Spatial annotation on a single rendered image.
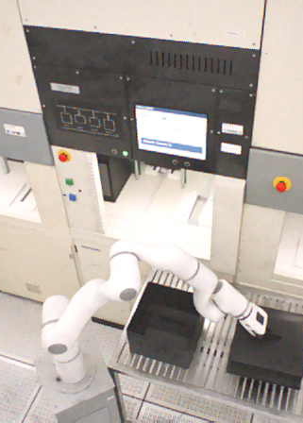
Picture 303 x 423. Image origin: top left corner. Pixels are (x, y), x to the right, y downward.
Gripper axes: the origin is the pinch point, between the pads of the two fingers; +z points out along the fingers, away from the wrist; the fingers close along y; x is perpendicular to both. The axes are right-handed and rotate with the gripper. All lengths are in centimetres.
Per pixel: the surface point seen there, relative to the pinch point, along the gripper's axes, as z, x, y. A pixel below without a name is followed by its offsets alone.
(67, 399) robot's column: -37, 68, -39
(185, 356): -14.3, 29.6, -12.7
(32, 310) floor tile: -35, 174, 42
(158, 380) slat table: -14, 44, -21
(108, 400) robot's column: -20, 66, -30
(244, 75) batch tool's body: -79, -45, 40
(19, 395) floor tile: -22, 161, -14
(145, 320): -24, 52, 5
